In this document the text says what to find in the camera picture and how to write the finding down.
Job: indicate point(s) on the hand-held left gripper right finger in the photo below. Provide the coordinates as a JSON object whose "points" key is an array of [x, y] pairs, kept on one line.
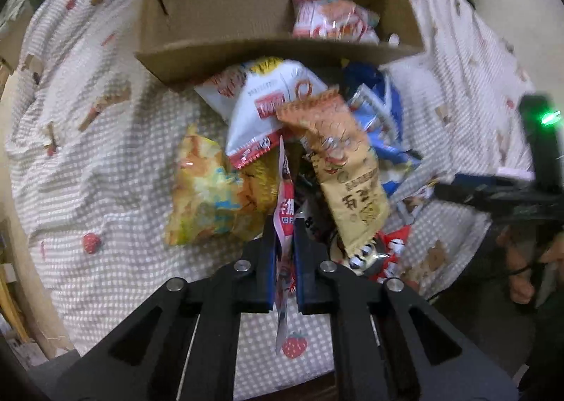
{"points": [[302, 262]]}

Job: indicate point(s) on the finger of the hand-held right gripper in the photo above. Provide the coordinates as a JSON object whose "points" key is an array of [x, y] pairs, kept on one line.
{"points": [[467, 194]]}

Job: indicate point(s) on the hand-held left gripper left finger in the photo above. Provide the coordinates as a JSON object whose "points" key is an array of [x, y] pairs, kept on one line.
{"points": [[269, 260]]}

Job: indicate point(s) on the white red cartoon snack packet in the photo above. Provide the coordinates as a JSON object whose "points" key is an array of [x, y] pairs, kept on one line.
{"points": [[285, 224]]}

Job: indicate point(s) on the black white snack packet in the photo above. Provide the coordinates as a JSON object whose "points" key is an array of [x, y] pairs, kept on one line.
{"points": [[365, 262]]}

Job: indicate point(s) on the yellow snack packet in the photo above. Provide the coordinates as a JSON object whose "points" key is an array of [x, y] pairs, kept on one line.
{"points": [[207, 198]]}

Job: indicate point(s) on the tan orange snack packet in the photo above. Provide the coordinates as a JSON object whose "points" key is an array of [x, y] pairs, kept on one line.
{"points": [[352, 189]]}

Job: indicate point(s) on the white snack packet red label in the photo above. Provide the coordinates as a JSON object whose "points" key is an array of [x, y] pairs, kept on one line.
{"points": [[255, 119]]}

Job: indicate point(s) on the person's right hand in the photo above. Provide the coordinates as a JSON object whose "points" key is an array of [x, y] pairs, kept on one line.
{"points": [[517, 260]]}

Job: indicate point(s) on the blue white snack packet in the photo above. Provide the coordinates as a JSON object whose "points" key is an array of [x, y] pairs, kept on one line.
{"points": [[398, 167]]}

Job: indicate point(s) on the white dotted printed blanket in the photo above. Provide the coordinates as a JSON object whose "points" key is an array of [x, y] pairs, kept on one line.
{"points": [[88, 163]]}

